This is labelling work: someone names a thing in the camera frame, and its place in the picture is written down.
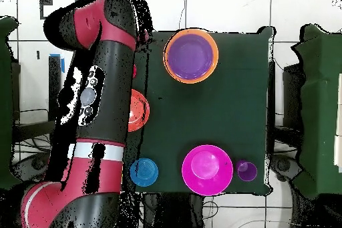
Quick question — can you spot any black wheeled base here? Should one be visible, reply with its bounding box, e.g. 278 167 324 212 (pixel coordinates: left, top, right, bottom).
269 154 303 183
11 152 50 182

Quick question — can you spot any tangle of floor cables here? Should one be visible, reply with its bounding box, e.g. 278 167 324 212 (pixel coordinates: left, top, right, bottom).
13 108 54 159

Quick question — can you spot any purple bowl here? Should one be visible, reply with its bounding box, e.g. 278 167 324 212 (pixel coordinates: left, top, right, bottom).
166 33 215 81

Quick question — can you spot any green cloth side table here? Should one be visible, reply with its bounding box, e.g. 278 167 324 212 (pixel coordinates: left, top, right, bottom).
0 15 25 193
292 23 342 199

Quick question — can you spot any small blue bowl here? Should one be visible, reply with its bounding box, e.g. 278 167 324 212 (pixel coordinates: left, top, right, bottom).
129 157 159 187

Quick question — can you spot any white box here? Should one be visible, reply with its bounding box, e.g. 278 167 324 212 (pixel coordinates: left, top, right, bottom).
333 72 342 173

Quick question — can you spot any dark green tablecloth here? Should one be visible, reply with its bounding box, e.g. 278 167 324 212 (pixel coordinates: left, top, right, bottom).
133 25 275 194

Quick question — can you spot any orange bowl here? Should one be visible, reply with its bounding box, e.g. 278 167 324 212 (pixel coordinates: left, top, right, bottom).
162 27 219 84

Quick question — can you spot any blue tape strip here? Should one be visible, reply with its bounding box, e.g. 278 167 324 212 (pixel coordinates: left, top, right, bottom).
49 53 65 74

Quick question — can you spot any black stand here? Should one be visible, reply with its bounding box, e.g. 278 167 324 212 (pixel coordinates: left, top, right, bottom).
11 55 63 143
267 61 304 143

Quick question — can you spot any pink bowl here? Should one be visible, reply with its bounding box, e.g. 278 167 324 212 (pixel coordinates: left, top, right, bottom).
181 144 234 197

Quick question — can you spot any purple cup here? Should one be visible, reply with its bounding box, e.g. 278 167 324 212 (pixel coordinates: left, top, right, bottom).
234 160 259 183

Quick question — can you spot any red-orange bowl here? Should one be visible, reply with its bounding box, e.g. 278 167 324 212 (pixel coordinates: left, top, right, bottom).
128 88 151 133

